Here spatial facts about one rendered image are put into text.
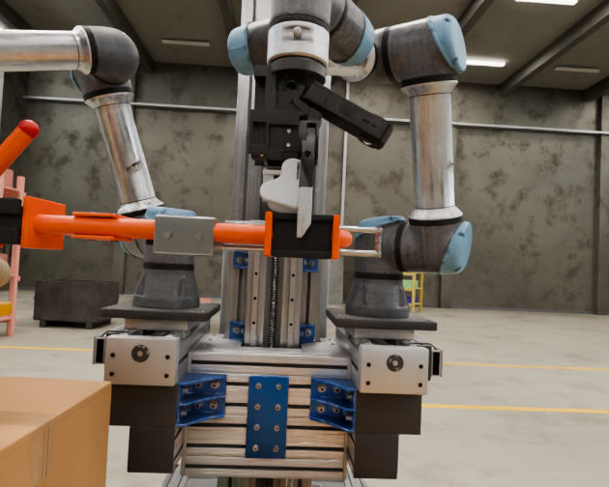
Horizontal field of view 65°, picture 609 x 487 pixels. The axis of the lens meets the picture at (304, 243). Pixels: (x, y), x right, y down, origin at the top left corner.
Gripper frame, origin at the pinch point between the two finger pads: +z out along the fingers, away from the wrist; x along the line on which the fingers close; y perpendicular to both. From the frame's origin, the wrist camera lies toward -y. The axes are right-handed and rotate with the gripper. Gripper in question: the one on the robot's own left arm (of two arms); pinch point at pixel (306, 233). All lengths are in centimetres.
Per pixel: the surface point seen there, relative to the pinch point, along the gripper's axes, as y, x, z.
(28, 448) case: 30.1, 3.5, 25.9
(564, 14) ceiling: -526, -968, -559
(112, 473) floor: 97, -198, 118
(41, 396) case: 36.2, -9.7, 24.0
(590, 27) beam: -573, -951, -524
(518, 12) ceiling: -427, -964, -559
